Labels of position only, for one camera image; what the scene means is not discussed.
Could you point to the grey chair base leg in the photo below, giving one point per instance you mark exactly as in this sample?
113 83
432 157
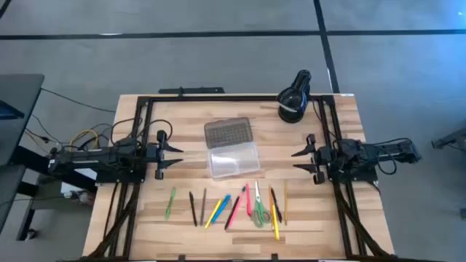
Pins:
451 139

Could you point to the white paper sheet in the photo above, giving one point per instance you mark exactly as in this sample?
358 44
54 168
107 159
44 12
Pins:
78 187

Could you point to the yellow pen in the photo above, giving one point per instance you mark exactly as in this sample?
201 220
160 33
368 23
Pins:
213 213

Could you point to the black desk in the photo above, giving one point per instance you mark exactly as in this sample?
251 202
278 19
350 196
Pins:
18 87
9 189

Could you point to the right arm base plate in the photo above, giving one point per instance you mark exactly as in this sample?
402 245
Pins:
364 177

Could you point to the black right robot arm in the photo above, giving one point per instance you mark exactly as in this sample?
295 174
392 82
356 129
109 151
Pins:
364 153

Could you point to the black mounting bar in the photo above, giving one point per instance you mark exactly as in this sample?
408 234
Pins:
204 90

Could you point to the pink highlighter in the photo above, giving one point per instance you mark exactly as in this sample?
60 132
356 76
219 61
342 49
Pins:
248 200

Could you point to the pink pen blue cap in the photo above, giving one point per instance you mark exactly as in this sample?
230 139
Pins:
237 206

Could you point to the black desk leg with caster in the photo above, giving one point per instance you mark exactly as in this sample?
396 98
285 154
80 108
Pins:
25 218

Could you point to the green mechanical pencil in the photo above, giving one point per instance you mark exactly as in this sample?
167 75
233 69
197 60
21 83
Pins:
169 205

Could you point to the brown pen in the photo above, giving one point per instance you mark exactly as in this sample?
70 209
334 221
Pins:
202 207

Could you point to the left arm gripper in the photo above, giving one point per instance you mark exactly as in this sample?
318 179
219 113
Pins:
160 156

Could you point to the yellow highlighter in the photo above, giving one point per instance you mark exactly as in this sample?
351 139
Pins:
275 223

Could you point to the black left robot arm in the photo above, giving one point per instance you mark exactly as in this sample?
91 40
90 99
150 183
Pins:
91 158

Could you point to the black monitor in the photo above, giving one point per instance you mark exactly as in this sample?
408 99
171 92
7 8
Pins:
9 111

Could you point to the black metal table frame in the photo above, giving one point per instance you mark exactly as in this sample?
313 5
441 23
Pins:
233 98

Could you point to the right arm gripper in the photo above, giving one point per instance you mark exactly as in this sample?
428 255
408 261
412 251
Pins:
323 158

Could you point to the clear pencil box grey lid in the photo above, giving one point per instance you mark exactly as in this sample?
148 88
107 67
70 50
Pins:
233 160

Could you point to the black desk lamp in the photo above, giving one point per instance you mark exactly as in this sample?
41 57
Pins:
293 96

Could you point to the black desk foot beam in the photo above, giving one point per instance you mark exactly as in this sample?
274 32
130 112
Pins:
32 160

